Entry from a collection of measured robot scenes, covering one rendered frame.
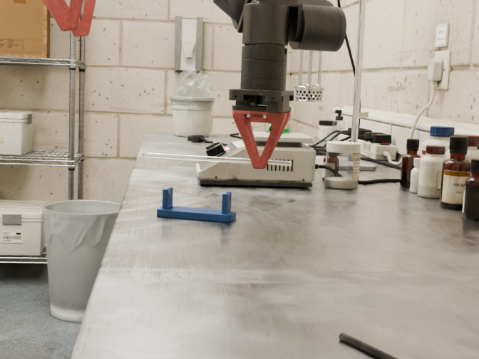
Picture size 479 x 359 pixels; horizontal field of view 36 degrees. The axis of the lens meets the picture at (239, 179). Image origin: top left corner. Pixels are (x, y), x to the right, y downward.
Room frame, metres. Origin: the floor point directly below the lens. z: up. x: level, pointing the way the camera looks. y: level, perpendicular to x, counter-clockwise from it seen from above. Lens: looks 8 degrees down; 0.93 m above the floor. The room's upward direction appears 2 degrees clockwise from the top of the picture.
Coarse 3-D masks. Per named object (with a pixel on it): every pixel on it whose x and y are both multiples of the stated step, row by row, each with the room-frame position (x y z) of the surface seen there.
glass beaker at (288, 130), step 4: (292, 104) 1.30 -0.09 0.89; (292, 108) 1.30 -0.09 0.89; (292, 112) 1.31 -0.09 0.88; (292, 116) 1.31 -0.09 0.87; (292, 120) 1.31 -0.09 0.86; (264, 124) 1.31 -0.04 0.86; (268, 124) 1.30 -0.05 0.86; (288, 124) 1.30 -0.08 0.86; (264, 128) 1.31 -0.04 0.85; (268, 128) 1.30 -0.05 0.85; (284, 128) 1.29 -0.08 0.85; (288, 128) 1.30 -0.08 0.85; (264, 132) 1.31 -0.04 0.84; (268, 132) 1.30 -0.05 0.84; (284, 132) 1.29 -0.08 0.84; (288, 132) 1.30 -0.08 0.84
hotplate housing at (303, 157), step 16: (240, 144) 1.31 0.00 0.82; (256, 144) 1.27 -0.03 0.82; (288, 144) 1.28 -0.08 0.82; (304, 144) 1.35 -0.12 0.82; (288, 160) 1.26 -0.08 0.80; (304, 160) 1.26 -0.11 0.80; (208, 176) 1.24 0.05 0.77; (224, 176) 1.25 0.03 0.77; (240, 176) 1.25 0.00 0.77; (256, 176) 1.25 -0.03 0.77; (272, 176) 1.25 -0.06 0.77; (288, 176) 1.26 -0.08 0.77; (304, 176) 1.26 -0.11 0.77
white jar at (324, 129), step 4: (320, 120) 2.39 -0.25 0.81; (324, 120) 2.41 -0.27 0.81; (328, 120) 2.42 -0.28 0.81; (332, 120) 2.42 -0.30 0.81; (320, 124) 2.39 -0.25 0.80; (324, 124) 2.38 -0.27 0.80; (328, 124) 2.37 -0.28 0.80; (332, 124) 2.38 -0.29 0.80; (320, 128) 2.39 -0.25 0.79; (324, 128) 2.38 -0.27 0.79; (328, 128) 2.37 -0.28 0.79; (320, 132) 2.39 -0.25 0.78; (324, 132) 2.38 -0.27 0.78; (328, 132) 2.37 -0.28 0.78; (320, 136) 2.39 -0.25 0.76; (324, 136) 2.38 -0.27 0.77; (324, 140) 2.38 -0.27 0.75; (328, 140) 2.37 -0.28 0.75
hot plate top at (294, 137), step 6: (258, 132) 1.34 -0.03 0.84; (294, 132) 1.38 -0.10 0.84; (258, 138) 1.26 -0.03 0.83; (264, 138) 1.26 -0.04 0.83; (282, 138) 1.26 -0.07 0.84; (288, 138) 1.26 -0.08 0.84; (294, 138) 1.26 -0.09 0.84; (300, 138) 1.26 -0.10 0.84; (306, 138) 1.26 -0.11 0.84; (312, 138) 1.27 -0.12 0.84
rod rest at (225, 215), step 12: (168, 192) 0.95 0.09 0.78; (228, 192) 0.95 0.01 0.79; (168, 204) 0.96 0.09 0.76; (228, 204) 0.94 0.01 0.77; (168, 216) 0.94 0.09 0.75; (180, 216) 0.94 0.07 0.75; (192, 216) 0.94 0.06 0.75; (204, 216) 0.93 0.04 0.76; (216, 216) 0.93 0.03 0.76; (228, 216) 0.93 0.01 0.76
